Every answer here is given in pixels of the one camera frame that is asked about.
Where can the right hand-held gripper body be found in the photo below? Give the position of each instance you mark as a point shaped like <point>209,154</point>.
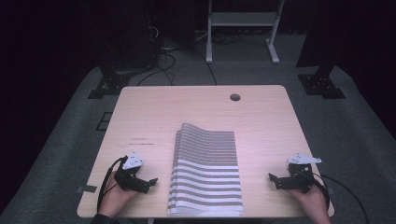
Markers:
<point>299,182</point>

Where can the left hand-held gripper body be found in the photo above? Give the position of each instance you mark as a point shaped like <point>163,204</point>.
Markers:
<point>130,182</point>

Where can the stack of striped mats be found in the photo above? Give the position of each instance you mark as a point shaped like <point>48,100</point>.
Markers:
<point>170,203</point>

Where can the striped woven placemat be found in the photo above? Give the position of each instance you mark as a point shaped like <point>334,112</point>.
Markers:
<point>205,155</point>

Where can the person's left hand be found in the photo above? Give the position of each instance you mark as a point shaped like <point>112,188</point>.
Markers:
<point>113,199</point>

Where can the person's right hand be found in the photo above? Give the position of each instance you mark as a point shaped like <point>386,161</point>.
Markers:
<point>314,202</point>

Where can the grey tape strip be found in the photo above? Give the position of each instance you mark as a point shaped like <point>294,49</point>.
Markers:
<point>86,188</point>

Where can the white metal stand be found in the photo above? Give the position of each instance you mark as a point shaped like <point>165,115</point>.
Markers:
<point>243,18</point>

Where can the black stand with base plate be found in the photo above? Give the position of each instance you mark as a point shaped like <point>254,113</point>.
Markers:
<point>320,84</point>
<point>109,85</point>

